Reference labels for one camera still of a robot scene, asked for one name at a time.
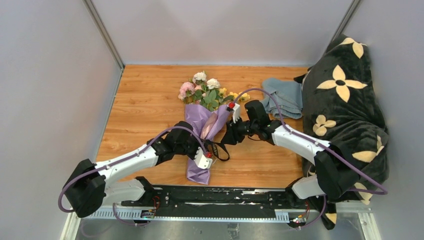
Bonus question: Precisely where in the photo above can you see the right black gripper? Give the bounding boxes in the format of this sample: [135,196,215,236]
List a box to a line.
[221,115,259,146]

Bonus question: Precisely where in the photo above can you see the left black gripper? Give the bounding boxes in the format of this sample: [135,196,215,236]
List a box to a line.
[175,133,209,162]

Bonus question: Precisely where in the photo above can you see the yellow fake flower stem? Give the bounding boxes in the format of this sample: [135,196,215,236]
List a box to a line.
[216,87,251,104]

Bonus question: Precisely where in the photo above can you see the pink wrapping paper sheet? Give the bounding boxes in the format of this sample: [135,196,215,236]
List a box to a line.
[184,104,230,185]

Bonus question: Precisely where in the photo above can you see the black strap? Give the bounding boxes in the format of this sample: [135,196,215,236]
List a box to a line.
[203,139,231,163]

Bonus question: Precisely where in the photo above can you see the pink fake flower stem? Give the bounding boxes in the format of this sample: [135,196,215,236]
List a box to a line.
[178,81,197,104]

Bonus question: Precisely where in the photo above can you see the white fake rose stem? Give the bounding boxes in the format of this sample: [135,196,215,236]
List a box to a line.
[191,71,224,112]

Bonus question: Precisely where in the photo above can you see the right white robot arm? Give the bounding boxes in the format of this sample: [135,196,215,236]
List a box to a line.
[221,100,360,209]

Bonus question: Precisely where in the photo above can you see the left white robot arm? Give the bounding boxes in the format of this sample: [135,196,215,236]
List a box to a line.
[58,121,212,218]

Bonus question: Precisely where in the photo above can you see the light blue cloth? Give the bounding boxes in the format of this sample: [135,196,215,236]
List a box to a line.
[261,78,303,120]

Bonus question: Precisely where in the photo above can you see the dark floral blanket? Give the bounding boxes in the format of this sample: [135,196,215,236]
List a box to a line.
[295,34,389,230]

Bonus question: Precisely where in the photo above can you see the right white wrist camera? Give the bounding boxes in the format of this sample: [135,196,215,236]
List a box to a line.
[228,102,241,124]

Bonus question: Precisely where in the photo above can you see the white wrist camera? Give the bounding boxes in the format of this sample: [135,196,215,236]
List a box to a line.
[228,102,241,124]
[193,147,213,170]

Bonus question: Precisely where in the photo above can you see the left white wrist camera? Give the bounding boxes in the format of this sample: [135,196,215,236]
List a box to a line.
[193,147,213,170]

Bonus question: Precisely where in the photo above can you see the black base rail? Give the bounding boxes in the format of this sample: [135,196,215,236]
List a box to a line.
[120,185,316,224]

